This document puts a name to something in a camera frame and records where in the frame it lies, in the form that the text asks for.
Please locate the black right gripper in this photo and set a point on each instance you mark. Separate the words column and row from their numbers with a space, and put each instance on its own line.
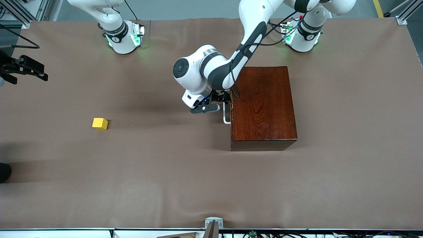
column 7, row 65

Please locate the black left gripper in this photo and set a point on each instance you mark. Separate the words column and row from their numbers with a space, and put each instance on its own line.
column 219, row 97

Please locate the yellow wooden block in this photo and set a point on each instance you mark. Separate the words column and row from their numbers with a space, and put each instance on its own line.
column 99, row 123

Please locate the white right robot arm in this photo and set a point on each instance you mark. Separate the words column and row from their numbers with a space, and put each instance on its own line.
column 122, row 44

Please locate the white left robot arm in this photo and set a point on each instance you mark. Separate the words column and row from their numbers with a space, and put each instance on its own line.
column 195, row 76

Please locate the dark wooden drawer cabinet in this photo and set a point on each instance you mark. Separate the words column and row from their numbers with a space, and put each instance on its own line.
column 264, row 109

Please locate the brown table cover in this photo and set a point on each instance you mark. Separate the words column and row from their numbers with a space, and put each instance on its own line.
column 165, row 181

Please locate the black round object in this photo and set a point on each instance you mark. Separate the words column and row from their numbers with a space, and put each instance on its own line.
column 4, row 172

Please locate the brown cardboard piece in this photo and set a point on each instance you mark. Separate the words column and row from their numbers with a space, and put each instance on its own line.
column 180, row 235

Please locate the thin grey stand rod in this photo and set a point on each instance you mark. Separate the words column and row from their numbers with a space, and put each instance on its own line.
column 386, row 14

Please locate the aluminium frame profile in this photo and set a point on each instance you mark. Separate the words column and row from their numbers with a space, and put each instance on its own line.
column 13, row 11
column 408, row 13

